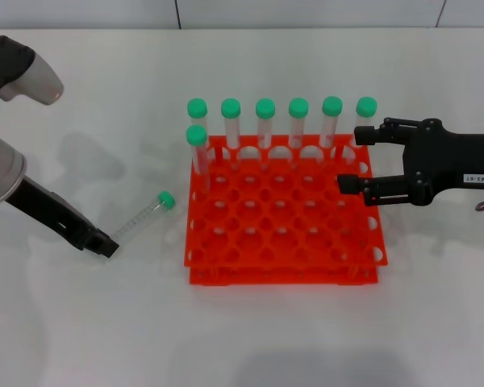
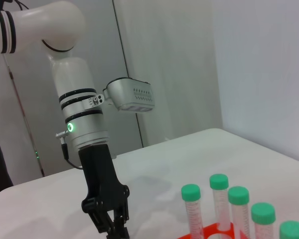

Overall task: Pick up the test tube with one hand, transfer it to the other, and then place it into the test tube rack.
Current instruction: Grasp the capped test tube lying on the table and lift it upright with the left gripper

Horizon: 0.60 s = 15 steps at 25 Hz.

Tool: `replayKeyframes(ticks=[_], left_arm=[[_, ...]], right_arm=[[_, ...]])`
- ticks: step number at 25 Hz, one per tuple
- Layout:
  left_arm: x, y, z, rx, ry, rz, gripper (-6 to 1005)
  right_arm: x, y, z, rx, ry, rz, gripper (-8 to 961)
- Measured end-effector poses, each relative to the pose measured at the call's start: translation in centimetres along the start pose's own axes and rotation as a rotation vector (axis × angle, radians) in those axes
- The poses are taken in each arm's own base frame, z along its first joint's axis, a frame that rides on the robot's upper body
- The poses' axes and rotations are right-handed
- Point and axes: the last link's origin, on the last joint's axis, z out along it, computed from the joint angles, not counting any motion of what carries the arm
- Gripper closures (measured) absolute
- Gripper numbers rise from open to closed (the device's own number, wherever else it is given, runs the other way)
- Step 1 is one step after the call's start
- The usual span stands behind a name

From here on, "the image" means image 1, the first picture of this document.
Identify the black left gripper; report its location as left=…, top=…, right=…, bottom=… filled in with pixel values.
left=6, top=175, right=120, bottom=260

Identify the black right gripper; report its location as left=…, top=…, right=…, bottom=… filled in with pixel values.
left=336, top=116, right=484, bottom=209

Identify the green capped clear test tube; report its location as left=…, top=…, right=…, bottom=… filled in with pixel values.
left=344, top=96, right=379, bottom=162
left=220, top=98, right=244, bottom=170
left=255, top=98, right=277, bottom=162
left=186, top=124, right=213, bottom=191
left=319, top=95, right=344, bottom=162
left=111, top=189, right=177, bottom=245
left=288, top=97, right=310, bottom=162
left=186, top=98, right=221, bottom=162

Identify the orange test tube rack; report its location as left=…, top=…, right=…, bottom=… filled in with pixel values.
left=184, top=134, right=388, bottom=286

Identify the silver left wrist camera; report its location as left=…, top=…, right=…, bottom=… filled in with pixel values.
left=0, top=35, right=65, bottom=106

